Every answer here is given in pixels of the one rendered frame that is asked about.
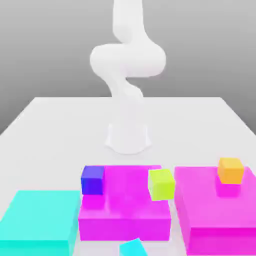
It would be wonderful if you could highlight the small yellow-green cube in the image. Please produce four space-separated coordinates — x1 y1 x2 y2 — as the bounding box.
148 168 176 202

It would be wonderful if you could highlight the small blue cube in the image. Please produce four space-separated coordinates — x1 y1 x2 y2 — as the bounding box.
80 165 106 196

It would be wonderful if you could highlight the large cyan box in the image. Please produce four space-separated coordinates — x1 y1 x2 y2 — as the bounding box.
0 190 81 256

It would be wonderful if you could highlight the small orange cube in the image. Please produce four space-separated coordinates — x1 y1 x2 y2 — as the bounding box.
217 157 245 185

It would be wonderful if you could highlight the large pink box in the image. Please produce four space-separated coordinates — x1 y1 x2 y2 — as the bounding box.
173 166 256 256

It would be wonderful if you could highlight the large magenta box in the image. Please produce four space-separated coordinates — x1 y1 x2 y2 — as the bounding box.
77 165 172 242

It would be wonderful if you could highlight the small cyan cube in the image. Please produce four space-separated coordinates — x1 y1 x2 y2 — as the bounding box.
119 237 148 256

